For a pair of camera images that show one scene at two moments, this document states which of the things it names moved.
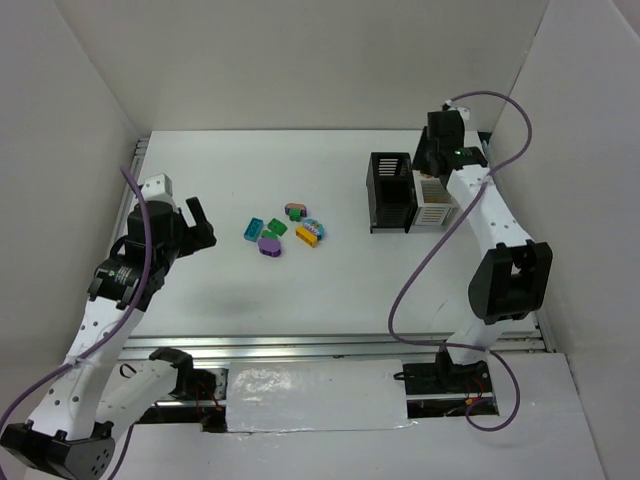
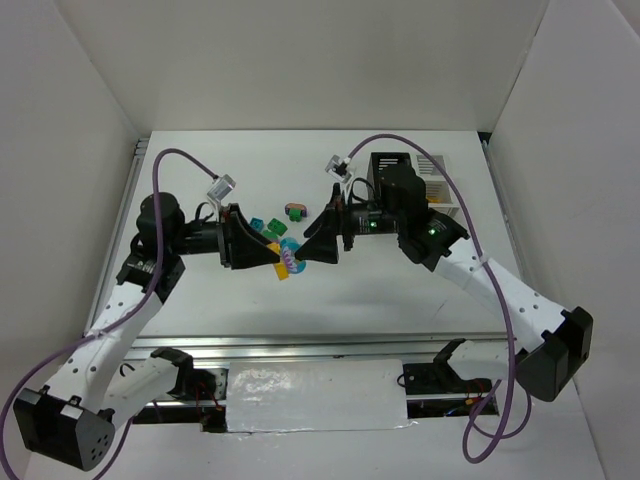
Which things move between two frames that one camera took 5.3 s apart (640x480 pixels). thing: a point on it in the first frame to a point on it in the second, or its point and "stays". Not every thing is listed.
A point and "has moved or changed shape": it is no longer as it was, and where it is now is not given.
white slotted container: x=435 y=203 stays
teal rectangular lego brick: x=254 y=229 stays
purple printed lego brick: x=295 y=206 stays
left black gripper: x=189 y=232 to x=225 y=237
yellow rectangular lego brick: x=306 y=236 to x=281 y=267
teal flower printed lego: x=315 y=227 has moved or changed shape
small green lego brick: x=295 y=214 stays
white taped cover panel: x=268 y=396 stays
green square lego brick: x=277 y=226 stays
